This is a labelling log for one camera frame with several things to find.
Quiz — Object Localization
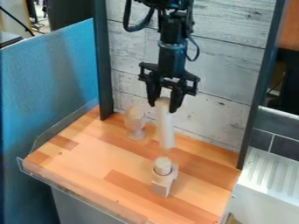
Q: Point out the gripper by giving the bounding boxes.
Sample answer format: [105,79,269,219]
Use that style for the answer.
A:
[136,40,203,114]

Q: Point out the long wooden cylinder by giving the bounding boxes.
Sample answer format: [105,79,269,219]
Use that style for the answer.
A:
[154,96,178,156]

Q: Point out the white toy sink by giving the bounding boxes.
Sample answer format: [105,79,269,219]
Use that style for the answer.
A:
[226,146,299,224]

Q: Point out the short wooden cylinder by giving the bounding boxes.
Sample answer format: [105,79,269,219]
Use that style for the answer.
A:
[153,157,173,177]

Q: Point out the wooden goblet-shaped block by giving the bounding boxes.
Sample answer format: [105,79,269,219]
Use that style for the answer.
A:
[123,105,150,141]

